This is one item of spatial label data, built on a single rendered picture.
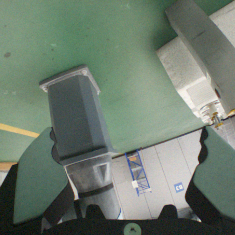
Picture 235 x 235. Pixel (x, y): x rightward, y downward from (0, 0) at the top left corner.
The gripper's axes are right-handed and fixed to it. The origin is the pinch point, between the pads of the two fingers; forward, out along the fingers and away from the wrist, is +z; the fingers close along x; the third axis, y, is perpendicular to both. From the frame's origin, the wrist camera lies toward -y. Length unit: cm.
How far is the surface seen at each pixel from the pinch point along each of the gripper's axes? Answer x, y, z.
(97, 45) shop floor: -8.1, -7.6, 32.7
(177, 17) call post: 13.5, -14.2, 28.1
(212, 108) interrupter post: 28.7, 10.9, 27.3
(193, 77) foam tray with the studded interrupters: 21.1, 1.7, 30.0
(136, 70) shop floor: 5.0, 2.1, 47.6
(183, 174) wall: 278, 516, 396
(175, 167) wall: 240, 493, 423
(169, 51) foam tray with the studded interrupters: 15.6, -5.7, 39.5
